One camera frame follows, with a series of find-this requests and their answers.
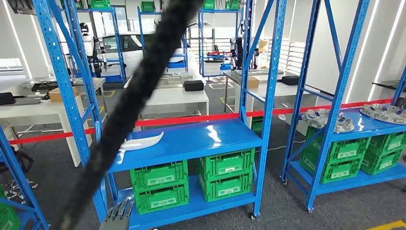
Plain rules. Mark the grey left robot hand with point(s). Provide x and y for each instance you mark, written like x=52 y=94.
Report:
x=117 y=219

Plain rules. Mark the white curved plastic part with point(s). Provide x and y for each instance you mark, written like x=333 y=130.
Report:
x=139 y=144

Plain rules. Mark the blue steel shelf rack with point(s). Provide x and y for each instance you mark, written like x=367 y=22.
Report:
x=340 y=95
x=141 y=31
x=14 y=168
x=190 y=139
x=118 y=47
x=200 y=41

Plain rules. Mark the red barrier belt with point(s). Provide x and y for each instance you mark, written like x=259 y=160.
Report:
x=196 y=118

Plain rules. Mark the white table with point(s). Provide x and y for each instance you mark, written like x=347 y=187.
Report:
x=285 y=90
x=177 y=98
x=31 y=111

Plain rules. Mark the brown cardboard box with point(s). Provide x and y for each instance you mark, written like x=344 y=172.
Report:
x=55 y=94
x=253 y=82

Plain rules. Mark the grey metal fixture tray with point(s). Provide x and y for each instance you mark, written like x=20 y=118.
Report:
x=38 y=83
x=176 y=77

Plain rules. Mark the black hard case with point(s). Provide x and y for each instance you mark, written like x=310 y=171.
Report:
x=193 y=85
x=7 y=99
x=290 y=80

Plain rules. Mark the white car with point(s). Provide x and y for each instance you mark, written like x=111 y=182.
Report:
x=133 y=57

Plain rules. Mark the blue plastic bin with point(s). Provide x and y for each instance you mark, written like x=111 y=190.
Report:
x=225 y=66
x=176 y=65

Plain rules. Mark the white black humanoid robot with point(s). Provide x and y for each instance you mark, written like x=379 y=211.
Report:
x=88 y=43
x=236 y=50

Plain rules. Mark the red bar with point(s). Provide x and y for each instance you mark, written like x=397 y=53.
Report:
x=219 y=53

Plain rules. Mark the round grey metal casting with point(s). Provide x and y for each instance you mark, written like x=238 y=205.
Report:
x=383 y=113
x=315 y=117

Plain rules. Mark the dark top table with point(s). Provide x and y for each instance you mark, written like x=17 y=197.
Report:
x=387 y=84

